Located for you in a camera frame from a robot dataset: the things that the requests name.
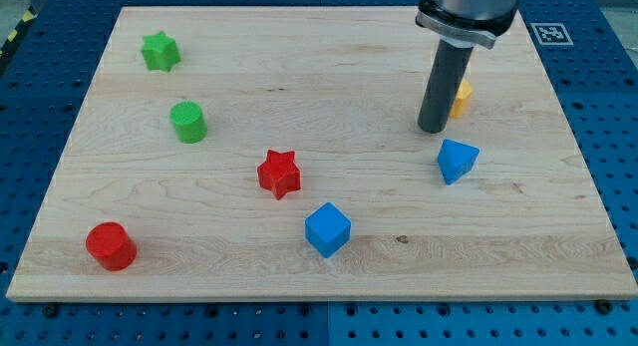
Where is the red cylinder block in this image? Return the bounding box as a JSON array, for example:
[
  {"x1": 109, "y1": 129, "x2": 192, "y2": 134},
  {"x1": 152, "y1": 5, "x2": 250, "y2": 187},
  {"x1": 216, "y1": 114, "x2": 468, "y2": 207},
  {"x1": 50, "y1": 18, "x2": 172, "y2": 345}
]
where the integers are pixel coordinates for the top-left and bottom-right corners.
[{"x1": 85, "y1": 221, "x2": 138, "y2": 271}]

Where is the blue triangle block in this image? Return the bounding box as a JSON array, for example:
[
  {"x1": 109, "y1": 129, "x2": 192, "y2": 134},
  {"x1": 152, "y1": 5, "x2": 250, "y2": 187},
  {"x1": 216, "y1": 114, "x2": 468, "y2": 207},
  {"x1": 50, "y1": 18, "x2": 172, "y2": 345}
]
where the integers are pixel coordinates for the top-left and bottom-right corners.
[{"x1": 437, "y1": 139, "x2": 480, "y2": 185}]

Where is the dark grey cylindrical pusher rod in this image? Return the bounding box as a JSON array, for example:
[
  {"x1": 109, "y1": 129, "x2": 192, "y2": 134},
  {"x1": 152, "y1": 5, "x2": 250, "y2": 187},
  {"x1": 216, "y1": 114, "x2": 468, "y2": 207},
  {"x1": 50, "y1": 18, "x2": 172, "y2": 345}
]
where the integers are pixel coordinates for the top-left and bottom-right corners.
[{"x1": 418, "y1": 39, "x2": 473, "y2": 134}]

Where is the green star block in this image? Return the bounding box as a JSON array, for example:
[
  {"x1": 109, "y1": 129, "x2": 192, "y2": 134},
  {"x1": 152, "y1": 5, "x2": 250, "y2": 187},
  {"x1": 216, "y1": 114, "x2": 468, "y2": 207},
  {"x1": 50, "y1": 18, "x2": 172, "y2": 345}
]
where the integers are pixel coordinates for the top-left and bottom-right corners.
[{"x1": 141, "y1": 31, "x2": 181, "y2": 72}]

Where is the yellow block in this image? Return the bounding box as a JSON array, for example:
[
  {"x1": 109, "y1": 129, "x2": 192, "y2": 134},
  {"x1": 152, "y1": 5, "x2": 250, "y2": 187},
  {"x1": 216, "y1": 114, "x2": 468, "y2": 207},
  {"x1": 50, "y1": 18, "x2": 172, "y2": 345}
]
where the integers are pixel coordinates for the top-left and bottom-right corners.
[{"x1": 450, "y1": 79, "x2": 474, "y2": 118}]

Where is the wooden board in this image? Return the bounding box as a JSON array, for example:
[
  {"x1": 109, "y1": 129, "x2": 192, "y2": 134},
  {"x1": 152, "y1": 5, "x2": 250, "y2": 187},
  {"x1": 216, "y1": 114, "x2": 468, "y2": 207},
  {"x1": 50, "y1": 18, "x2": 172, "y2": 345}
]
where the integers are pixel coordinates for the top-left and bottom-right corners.
[{"x1": 7, "y1": 7, "x2": 637, "y2": 302}]

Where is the red star block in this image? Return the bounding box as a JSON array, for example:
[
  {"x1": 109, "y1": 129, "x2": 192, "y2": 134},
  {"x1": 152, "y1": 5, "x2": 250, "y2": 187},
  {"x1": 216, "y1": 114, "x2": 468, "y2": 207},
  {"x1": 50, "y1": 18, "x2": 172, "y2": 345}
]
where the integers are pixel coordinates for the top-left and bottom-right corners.
[{"x1": 257, "y1": 150, "x2": 301, "y2": 199}]

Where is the blue cube block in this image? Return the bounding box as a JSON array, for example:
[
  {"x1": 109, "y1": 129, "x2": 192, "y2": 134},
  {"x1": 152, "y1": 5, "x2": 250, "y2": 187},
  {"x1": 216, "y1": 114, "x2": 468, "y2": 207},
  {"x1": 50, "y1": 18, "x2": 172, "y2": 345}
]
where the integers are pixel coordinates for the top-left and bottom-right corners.
[{"x1": 305, "y1": 202, "x2": 352, "y2": 258}]

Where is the white fiducial marker tag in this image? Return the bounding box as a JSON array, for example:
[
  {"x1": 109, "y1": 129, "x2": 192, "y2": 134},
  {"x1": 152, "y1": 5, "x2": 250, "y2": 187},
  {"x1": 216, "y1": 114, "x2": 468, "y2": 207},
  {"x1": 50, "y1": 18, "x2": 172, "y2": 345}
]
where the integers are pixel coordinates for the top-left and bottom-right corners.
[{"x1": 530, "y1": 22, "x2": 573, "y2": 46}]

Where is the green cylinder block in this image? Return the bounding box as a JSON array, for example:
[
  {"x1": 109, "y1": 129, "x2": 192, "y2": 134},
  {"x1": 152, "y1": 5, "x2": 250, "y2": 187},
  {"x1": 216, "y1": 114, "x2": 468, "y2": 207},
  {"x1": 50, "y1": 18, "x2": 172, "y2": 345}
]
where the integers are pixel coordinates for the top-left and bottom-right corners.
[{"x1": 169, "y1": 101, "x2": 207, "y2": 144}]

